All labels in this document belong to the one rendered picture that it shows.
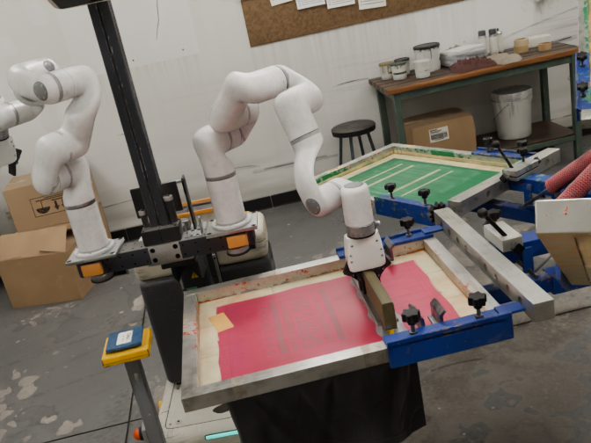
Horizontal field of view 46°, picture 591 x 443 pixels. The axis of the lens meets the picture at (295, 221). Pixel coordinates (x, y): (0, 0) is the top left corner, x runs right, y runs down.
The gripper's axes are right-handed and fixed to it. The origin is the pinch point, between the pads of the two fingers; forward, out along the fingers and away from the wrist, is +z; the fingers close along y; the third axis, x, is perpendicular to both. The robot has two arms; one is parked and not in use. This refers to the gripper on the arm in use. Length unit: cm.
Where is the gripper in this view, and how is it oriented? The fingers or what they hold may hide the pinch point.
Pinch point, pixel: (369, 284)
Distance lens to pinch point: 187.4
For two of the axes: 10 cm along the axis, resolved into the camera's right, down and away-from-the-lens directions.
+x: 1.4, 3.3, -9.3
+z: 1.8, 9.2, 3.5
